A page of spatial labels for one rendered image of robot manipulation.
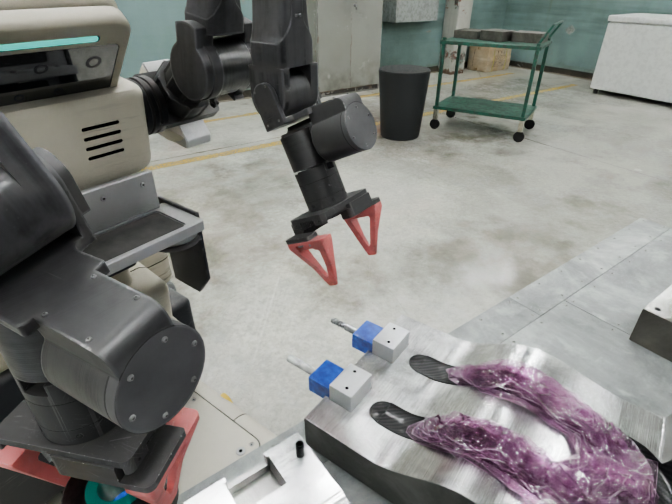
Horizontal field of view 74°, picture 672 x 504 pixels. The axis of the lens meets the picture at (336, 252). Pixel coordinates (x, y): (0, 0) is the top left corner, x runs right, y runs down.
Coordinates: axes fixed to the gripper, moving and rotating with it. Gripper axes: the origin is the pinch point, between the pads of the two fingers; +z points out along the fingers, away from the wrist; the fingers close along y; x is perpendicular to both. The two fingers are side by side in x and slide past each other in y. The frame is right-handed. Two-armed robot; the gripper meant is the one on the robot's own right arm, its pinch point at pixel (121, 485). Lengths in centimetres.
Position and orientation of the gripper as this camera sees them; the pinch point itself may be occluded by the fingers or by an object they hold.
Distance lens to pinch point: 43.7
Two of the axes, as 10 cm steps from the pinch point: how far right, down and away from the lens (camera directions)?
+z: 0.0, 8.6, 5.2
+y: 9.8, 1.0, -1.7
